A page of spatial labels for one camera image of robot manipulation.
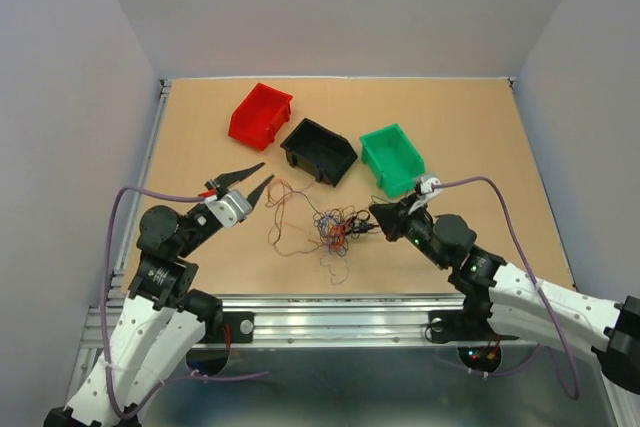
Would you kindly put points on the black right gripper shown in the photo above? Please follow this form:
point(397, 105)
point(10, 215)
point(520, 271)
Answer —
point(391, 216)

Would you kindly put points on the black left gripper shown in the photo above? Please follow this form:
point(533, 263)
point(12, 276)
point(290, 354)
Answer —
point(227, 178)

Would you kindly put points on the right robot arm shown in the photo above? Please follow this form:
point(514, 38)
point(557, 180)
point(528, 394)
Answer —
point(502, 300)

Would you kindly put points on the green plastic bin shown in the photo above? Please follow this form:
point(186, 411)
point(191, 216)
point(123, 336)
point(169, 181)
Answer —
point(392, 159)

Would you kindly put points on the red plastic bin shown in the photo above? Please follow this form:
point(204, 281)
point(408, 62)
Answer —
point(260, 116)

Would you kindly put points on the black plastic bin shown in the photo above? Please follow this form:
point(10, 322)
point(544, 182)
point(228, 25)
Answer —
point(318, 151)

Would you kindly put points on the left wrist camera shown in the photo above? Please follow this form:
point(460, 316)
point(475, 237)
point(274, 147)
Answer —
point(231, 209)

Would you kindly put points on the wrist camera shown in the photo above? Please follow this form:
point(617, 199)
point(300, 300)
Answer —
point(426, 187)
point(231, 209)

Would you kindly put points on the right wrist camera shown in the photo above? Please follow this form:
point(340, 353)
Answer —
point(426, 187)

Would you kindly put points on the aluminium table frame rail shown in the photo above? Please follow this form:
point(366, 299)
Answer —
point(340, 341)

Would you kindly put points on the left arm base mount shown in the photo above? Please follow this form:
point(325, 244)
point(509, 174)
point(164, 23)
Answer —
point(237, 325)

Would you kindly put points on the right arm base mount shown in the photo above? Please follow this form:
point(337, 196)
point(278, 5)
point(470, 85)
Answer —
point(445, 326)

